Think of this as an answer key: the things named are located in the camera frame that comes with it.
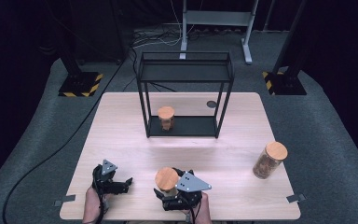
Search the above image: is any medium glass jar wooden lid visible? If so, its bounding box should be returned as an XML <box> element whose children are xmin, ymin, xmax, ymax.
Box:
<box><xmin>154</xmin><ymin>166</ymin><xmax>180</xmax><ymax>199</ymax></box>

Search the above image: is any black stand with striped base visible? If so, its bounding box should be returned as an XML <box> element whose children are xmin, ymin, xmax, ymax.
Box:
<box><xmin>57</xmin><ymin>46</ymin><xmax>104</xmax><ymax>98</ymax></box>
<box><xmin>262</xmin><ymin>0</ymin><xmax>308</xmax><ymax>96</ymax></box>

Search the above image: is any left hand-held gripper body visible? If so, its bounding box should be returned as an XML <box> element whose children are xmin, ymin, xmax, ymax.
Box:
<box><xmin>92</xmin><ymin>159</ymin><xmax>118</xmax><ymax>195</ymax></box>

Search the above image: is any hand-held gripper cable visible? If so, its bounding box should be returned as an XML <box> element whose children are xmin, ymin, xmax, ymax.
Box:
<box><xmin>91</xmin><ymin>166</ymin><xmax>105</xmax><ymax>224</ymax></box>
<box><xmin>185</xmin><ymin>200</ymin><xmax>202</xmax><ymax>224</ymax></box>

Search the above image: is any person's left hand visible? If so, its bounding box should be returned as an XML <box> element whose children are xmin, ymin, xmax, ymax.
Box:
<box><xmin>82</xmin><ymin>186</ymin><xmax>110</xmax><ymax>224</ymax></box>

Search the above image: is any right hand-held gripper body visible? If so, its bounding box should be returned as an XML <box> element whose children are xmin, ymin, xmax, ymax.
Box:
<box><xmin>162</xmin><ymin>172</ymin><xmax>213</xmax><ymax>211</ymax></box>

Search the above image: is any grey tape strip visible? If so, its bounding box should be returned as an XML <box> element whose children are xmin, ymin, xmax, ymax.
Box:
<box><xmin>285</xmin><ymin>192</ymin><xmax>307</xmax><ymax>204</ymax></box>
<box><xmin>53</xmin><ymin>194</ymin><xmax>76</xmax><ymax>207</ymax></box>

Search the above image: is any tall glass jar wooden lid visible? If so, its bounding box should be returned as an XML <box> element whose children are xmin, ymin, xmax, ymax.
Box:
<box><xmin>252</xmin><ymin>141</ymin><xmax>289</xmax><ymax>180</ymax></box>

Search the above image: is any black metal shelf rack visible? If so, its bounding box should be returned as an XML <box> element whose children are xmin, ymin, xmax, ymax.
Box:
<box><xmin>135</xmin><ymin>50</ymin><xmax>235</xmax><ymax>139</ymax></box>

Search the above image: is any tangle of floor cables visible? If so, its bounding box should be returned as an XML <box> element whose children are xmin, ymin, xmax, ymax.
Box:
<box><xmin>131</xmin><ymin>27</ymin><xmax>185</xmax><ymax>49</ymax></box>

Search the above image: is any right hand-held gripper cable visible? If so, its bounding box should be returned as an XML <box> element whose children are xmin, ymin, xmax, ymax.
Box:
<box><xmin>185</xmin><ymin>200</ymin><xmax>202</xmax><ymax>224</ymax></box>

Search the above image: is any long black floor cable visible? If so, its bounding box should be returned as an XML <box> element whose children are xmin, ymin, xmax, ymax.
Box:
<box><xmin>1</xmin><ymin>59</ymin><xmax>127</xmax><ymax>224</ymax></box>

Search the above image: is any small glass jar wooden lid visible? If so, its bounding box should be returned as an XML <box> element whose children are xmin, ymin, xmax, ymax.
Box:
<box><xmin>157</xmin><ymin>105</ymin><xmax>176</xmax><ymax>132</ymax></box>

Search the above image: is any grey metal stand frame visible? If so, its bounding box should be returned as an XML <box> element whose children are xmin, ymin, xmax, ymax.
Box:
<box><xmin>179</xmin><ymin>0</ymin><xmax>260</xmax><ymax>65</ymax></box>

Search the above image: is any white hanging cable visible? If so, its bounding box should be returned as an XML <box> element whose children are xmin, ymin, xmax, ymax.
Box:
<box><xmin>164</xmin><ymin>0</ymin><xmax>188</xmax><ymax>48</ymax></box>

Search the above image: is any person's right hand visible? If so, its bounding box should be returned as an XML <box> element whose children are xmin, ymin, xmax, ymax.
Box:
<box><xmin>183</xmin><ymin>191</ymin><xmax>213</xmax><ymax>224</ymax></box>

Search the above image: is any left hand-held gripper cable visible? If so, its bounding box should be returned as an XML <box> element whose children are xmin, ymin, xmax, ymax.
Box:
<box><xmin>91</xmin><ymin>166</ymin><xmax>105</xmax><ymax>224</ymax></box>

